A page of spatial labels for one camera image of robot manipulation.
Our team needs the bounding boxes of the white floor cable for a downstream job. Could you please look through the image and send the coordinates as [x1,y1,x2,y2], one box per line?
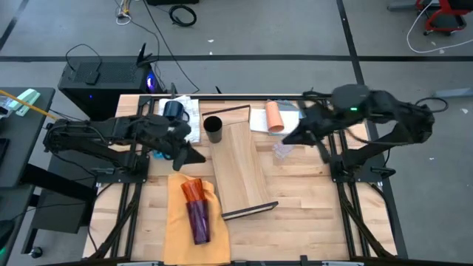
[405,0,473,55]

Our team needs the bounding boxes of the white checked dish towel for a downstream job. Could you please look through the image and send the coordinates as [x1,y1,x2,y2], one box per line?
[157,95,203,144]

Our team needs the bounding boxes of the black desk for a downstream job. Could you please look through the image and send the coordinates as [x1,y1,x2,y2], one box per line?
[0,86,56,189]

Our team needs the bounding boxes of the small black hub box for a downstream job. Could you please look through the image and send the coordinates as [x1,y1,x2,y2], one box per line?
[84,69,101,86]

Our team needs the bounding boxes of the coiled black cable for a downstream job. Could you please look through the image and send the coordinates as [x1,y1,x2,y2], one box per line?
[169,4,198,27]

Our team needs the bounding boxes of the black computer tower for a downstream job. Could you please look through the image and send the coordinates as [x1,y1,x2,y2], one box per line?
[58,43,159,120]

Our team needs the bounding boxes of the grey cloth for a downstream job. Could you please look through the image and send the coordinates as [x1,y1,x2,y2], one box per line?
[275,98,302,112]

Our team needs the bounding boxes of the dark navy enamel mug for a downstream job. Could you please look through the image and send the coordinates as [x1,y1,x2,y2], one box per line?
[163,99,191,123]

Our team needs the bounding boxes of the yellow hanging cable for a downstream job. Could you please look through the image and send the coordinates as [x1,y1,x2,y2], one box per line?
[0,89,58,121]

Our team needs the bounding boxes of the grey metal foot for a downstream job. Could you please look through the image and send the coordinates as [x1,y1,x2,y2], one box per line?
[387,1,418,11]

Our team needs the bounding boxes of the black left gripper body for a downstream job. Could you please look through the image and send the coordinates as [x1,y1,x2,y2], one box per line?
[149,116,193,156]

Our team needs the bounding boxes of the clear plastic footed mug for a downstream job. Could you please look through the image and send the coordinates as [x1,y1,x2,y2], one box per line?
[275,142,296,156]
[272,146,293,160]

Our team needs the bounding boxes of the grey floor bar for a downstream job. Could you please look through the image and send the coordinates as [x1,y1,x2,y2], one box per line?
[430,87,473,100]

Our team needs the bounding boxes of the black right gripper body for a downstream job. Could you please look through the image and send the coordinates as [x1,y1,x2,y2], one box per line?
[304,103,343,136]

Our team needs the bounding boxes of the black plastic cup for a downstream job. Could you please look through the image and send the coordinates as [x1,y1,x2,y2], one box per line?
[203,115,224,144]

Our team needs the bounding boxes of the black floor panel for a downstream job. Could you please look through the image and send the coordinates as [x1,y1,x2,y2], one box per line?
[31,143,109,234]

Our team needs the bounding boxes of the mint green stapler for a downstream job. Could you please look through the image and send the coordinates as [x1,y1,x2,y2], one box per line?
[7,88,41,117]

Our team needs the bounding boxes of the white and yellow cable bundle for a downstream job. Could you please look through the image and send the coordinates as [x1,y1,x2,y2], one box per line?
[114,0,134,26]

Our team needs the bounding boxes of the white folded cloth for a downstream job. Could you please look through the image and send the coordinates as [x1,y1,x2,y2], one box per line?
[249,108,301,134]

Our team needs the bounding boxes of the orange translucent faceted tumbler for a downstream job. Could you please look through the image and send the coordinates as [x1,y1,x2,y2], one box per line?
[180,178,206,203]

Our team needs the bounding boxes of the yellow waffle cloth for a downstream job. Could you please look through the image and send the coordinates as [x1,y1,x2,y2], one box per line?
[161,172,232,266]

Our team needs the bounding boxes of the peach plastic cup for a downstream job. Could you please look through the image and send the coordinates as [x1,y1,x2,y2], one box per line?
[265,100,285,134]

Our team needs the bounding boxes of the purple translucent faceted tumbler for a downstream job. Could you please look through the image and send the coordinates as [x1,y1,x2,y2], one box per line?
[185,199,211,245]

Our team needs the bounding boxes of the red chair base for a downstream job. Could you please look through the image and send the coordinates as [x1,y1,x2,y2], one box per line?
[415,0,469,37]

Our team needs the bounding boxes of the black floor box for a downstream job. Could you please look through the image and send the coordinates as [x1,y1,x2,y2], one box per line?
[146,0,200,6]

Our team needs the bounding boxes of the black aluminium table frame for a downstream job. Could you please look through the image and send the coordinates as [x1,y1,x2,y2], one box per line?
[83,94,409,266]

